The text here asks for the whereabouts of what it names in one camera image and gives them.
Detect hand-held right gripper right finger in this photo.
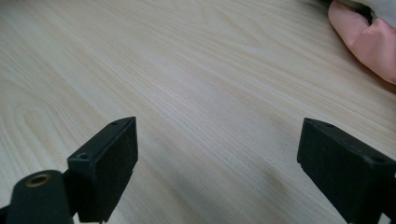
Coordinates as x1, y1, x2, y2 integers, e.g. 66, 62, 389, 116
296, 117, 396, 224

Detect pink glove with red print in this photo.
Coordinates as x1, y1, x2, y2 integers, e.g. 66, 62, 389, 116
327, 0, 396, 86

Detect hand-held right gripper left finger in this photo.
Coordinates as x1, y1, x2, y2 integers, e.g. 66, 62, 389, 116
66, 116, 139, 224

